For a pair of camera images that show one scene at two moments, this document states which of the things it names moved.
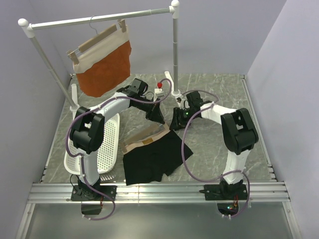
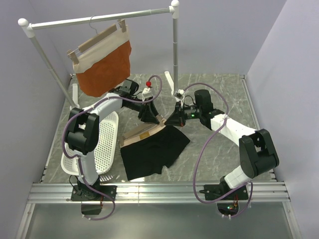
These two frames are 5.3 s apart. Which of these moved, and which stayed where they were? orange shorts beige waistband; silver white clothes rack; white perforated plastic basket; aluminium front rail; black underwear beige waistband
Moved: black underwear beige waistband
Stayed: orange shorts beige waistband; aluminium front rail; white perforated plastic basket; silver white clothes rack
